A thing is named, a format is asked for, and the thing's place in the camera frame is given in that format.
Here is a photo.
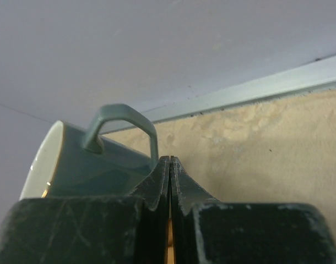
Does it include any teal grey mug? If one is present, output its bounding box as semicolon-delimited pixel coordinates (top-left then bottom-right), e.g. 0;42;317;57
20;104;159;199

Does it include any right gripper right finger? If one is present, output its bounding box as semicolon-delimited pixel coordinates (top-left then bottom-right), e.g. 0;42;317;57
170;156;336;263

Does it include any rear aluminium rail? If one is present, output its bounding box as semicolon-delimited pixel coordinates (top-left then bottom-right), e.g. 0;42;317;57
101;53;336;135

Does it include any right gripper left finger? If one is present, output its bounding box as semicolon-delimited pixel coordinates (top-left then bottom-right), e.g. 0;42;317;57
0;156;169;263

